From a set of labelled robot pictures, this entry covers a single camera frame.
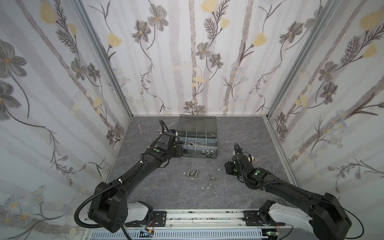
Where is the cluster of silver wing nuts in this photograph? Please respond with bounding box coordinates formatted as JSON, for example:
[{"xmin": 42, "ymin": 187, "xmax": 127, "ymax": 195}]
[{"xmin": 202, "ymin": 177, "xmax": 216, "ymax": 190}]

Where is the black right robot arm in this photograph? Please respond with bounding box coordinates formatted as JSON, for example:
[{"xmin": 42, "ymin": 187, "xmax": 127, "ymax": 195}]
[{"xmin": 225, "ymin": 144, "xmax": 352, "ymax": 240}]

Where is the green compartment organizer box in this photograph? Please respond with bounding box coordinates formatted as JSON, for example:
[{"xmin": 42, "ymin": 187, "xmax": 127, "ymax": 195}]
[{"xmin": 177, "ymin": 115, "xmax": 218, "ymax": 159}]

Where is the white slotted cable duct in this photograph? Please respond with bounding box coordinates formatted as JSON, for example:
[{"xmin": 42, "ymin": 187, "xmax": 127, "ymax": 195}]
[{"xmin": 88, "ymin": 229, "xmax": 268, "ymax": 240}]

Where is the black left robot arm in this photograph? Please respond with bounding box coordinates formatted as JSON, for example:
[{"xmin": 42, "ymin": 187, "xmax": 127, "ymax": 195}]
[{"xmin": 74, "ymin": 120, "xmax": 179, "ymax": 233}]

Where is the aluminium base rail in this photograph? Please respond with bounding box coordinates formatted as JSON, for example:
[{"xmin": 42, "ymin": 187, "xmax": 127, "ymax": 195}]
[{"xmin": 79, "ymin": 209, "xmax": 322, "ymax": 232}]

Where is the pile of screws and nuts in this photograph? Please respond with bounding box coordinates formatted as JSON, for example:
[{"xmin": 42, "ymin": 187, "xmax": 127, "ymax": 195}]
[{"xmin": 186, "ymin": 169, "xmax": 199, "ymax": 177}]

